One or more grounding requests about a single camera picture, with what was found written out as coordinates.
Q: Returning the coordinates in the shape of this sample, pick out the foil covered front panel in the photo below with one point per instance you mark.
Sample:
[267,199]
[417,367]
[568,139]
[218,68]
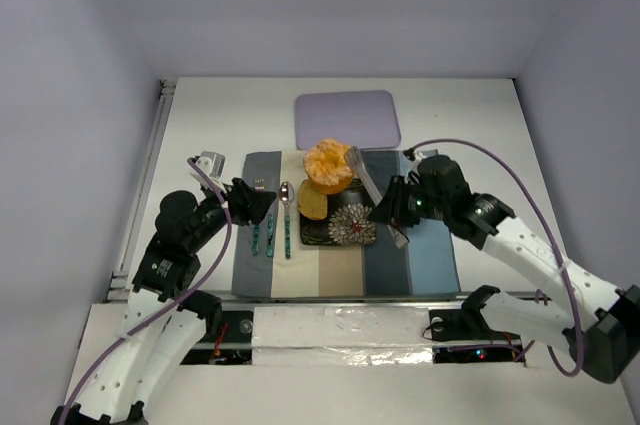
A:
[365,336]

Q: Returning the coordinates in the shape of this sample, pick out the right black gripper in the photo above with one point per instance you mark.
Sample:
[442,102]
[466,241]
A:
[401,201]

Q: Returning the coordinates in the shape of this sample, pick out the slice of bread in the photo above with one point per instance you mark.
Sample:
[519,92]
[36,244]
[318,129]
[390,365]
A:
[312,203]

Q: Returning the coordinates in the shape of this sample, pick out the spoon with teal handle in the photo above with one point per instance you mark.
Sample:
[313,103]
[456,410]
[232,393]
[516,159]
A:
[286,197]

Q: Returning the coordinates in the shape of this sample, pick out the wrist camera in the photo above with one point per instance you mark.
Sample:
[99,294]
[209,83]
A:
[207,169]
[415,156]

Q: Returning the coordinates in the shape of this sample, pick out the black floral square plate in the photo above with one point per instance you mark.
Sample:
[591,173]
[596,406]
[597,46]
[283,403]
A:
[346,223]

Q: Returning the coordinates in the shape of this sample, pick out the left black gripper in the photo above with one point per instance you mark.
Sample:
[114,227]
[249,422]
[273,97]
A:
[239,201]

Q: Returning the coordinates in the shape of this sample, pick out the aluminium frame rail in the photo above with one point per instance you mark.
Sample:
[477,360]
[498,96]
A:
[117,290]

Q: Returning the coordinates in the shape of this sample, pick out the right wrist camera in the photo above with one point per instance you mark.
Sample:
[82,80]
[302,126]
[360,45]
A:
[415,156]

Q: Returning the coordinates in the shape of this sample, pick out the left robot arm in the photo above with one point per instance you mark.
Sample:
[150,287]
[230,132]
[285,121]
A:
[165,317]

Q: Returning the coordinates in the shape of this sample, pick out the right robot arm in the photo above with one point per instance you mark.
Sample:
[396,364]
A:
[591,320]

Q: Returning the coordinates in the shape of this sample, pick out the striped cloth placemat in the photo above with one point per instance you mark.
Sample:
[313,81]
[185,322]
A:
[426,266]

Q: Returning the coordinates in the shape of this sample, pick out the orange bundt cake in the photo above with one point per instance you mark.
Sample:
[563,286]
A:
[326,167]

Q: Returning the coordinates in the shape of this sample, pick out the lavender serving tray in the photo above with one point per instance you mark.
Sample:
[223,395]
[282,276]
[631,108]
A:
[366,119]

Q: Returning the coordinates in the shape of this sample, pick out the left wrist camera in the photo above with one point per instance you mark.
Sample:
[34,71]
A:
[207,169]

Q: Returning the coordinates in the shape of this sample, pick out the fork with teal handle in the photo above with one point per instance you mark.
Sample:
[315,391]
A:
[258,185]

